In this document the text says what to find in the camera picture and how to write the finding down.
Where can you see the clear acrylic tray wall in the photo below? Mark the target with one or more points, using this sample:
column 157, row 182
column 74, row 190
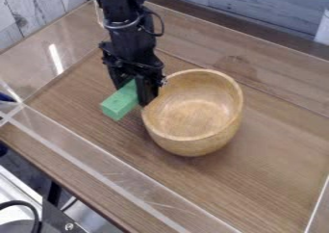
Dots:
column 262, row 185

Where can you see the green rectangular block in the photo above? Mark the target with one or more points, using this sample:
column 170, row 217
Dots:
column 122, row 102

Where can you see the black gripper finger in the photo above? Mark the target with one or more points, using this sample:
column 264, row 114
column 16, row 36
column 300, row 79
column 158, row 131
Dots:
column 147, row 87
column 120, row 76

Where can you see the blue object left edge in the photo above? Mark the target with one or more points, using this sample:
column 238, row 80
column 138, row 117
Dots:
column 5, row 98

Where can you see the brown wooden bowl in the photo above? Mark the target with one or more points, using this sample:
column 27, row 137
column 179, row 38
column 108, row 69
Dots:
column 194, row 117

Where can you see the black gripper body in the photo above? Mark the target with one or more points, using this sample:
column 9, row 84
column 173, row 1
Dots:
column 130, row 49

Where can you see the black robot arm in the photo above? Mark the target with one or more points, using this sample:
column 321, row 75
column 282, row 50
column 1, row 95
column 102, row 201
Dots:
column 127, row 12

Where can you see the black metal bracket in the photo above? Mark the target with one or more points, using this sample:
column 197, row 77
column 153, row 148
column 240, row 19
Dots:
column 56, row 222

